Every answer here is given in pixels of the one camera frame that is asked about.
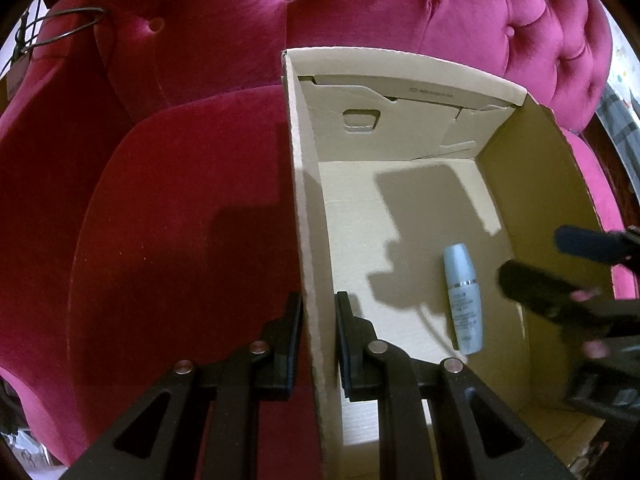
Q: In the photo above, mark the pink velvet tufted armchair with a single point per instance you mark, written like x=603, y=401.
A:
x=175, y=185

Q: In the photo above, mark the light blue cosmetic bottle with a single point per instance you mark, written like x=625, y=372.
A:
x=462, y=305

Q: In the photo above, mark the brown cardboard piece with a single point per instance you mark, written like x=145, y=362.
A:
x=12, y=80

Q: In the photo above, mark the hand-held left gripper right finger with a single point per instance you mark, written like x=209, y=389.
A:
x=344, y=345

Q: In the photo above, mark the person's right hand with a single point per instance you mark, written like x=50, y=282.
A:
x=597, y=347

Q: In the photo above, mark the grey patterned cloth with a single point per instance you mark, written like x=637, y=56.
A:
x=620, y=130

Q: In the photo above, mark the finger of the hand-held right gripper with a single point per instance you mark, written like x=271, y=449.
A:
x=530, y=282
x=595, y=246

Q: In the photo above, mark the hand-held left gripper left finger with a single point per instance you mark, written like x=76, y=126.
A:
x=294, y=345

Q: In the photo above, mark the cardboard box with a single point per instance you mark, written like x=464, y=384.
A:
x=400, y=200

